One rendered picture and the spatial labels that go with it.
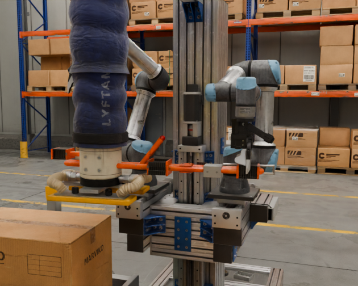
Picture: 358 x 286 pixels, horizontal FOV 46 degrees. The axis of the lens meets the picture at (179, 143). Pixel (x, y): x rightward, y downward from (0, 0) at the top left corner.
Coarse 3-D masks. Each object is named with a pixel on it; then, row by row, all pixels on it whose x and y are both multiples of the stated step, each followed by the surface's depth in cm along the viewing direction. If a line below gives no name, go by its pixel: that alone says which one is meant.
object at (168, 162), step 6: (150, 162) 166; (156, 162) 166; (162, 162) 165; (168, 162) 167; (150, 168) 167; (156, 168) 167; (162, 168) 166; (150, 174) 167; (156, 174) 166; (162, 174) 166; (168, 174) 168
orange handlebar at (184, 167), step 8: (72, 152) 205; (72, 160) 179; (120, 168) 171; (128, 168) 170; (136, 168) 169; (144, 168) 169; (168, 168) 167; (176, 168) 166; (184, 168) 165; (192, 168) 165; (200, 168) 164; (224, 168) 163; (232, 168) 162
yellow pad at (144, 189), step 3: (120, 183) 188; (123, 183) 183; (69, 186) 185; (72, 186) 184; (75, 186) 184; (78, 186) 184; (81, 186) 184; (84, 186) 184; (144, 186) 185; (147, 186) 185; (69, 189) 185; (114, 189) 180; (117, 189) 180; (141, 189) 180; (144, 189) 180; (147, 189) 183; (114, 192) 181; (135, 192) 179; (138, 192) 178; (141, 192) 178; (144, 192) 179
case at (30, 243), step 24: (0, 216) 199; (24, 216) 199; (48, 216) 199; (72, 216) 200; (96, 216) 200; (0, 240) 171; (24, 240) 169; (48, 240) 167; (72, 240) 167; (96, 240) 186; (0, 264) 173; (24, 264) 170; (48, 264) 167; (72, 264) 166; (96, 264) 187
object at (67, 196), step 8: (56, 192) 172; (64, 192) 170; (72, 192) 168; (80, 192) 170; (112, 192) 166; (48, 200) 166; (56, 200) 165; (64, 200) 165; (72, 200) 164; (80, 200) 163; (88, 200) 163; (96, 200) 162; (104, 200) 161; (112, 200) 161; (120, 200) 160; (128, 200) 160
